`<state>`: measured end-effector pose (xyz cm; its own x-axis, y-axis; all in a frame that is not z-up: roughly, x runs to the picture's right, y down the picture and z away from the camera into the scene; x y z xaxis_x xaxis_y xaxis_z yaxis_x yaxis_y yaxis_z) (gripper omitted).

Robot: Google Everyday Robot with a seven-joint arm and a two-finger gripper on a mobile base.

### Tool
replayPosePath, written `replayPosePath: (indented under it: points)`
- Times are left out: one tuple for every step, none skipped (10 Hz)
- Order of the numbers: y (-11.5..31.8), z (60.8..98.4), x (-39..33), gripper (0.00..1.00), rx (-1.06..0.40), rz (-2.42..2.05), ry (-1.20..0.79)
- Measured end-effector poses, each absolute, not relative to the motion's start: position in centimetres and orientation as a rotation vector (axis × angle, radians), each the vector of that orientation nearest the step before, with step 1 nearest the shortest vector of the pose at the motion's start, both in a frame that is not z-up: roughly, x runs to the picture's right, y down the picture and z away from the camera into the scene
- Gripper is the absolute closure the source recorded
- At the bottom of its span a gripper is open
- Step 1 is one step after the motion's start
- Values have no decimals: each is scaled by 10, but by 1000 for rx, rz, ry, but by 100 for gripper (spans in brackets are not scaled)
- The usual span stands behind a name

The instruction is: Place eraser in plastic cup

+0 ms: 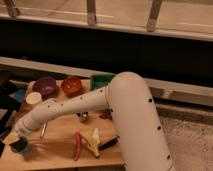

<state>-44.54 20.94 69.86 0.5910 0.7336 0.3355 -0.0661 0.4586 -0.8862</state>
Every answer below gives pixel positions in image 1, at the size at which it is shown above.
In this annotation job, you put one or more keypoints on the yellow banana toy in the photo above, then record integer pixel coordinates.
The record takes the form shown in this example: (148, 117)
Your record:
(92, 141)

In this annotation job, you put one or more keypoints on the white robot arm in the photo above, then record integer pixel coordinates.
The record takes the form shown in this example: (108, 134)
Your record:
(140, 134)

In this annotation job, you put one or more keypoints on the green plastic container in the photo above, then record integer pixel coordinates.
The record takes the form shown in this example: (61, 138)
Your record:
(100, 80)

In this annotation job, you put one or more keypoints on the wooden board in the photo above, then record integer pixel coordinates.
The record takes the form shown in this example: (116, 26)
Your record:
(57, 149)

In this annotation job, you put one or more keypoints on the dark red small object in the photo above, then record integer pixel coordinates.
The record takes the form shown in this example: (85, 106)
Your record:
(106, 114)

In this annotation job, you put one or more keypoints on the red chili pepper toy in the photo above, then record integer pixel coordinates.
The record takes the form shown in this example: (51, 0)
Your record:
(78, 145)

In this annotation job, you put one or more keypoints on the purple plastic bowl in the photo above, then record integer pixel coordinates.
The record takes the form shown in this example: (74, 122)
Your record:
(46, 86)

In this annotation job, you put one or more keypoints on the blue object at left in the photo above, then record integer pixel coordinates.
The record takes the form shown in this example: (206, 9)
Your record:
(19, 95)

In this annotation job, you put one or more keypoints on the white plastic cup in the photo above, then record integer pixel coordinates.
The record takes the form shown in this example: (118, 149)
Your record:
(33, 98)

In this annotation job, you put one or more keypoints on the black eraser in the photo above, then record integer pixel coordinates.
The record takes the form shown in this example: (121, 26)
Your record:
(108, 144)

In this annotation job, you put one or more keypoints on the small metal object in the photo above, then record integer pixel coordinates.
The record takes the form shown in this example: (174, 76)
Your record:
(82, 116)

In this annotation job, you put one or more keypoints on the red plastic bowl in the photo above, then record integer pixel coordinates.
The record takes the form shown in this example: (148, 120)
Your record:
(71, 86)

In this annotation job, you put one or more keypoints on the metal spoon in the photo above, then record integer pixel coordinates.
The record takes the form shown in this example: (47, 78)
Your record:
(42, 134)

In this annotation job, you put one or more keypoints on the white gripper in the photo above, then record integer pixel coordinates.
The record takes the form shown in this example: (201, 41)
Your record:
(13, 138)

